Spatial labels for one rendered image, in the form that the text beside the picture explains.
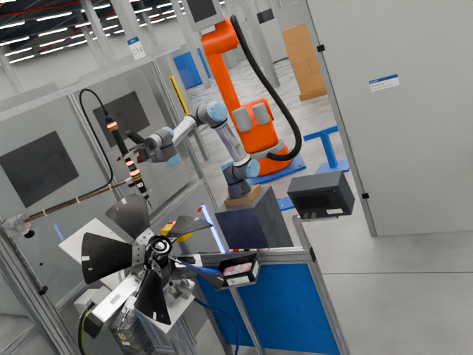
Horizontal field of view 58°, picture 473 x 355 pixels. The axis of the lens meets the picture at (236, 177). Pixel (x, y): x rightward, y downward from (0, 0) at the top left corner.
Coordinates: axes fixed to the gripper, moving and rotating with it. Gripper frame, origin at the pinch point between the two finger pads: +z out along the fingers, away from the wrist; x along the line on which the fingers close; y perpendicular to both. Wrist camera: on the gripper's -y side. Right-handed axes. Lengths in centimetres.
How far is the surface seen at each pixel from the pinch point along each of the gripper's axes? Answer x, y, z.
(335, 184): -80, 44, -36
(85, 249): 10.5, 28.5, 32.0
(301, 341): -26, 146, -39
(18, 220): 44, 9, 35
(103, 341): 70, 104, 18
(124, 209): 18.5, 27.4, -1.7
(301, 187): -63, 43, -36
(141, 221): 8.5, 34.3, -0.1
